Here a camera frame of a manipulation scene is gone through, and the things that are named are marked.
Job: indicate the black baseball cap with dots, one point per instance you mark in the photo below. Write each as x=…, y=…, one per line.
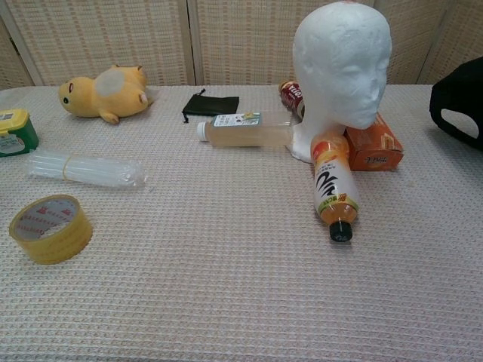
x=458, y=102

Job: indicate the yellow plush toy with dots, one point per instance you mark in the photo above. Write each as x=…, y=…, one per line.
x=105, y=94

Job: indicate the red can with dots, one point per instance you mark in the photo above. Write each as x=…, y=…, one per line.
x=291, y=96

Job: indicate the clear tea bottle white cap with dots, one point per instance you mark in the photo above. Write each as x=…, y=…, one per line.
x=245, y=132

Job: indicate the green jar yellow lid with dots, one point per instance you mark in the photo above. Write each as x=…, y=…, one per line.
x=15, y=132

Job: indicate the orange juice bottle black cap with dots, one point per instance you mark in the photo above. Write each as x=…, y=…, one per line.
x=334, y=184

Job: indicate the white woven tablecloth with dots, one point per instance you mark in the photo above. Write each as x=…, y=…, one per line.
x=226, y=264

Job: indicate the bundle of clear glue sticks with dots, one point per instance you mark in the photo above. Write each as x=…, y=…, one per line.
x=83, y=171

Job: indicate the beige woven folding screen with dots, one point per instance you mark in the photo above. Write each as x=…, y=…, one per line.
x=151, y=41

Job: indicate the yellow packing tape roll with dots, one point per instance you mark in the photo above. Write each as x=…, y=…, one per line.
x=51, y=230

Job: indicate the white foam mannequin head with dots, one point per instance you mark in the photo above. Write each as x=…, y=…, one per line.
x=339, y=75

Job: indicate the orange cardboard box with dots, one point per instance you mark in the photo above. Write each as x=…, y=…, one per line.
x=373, y=147

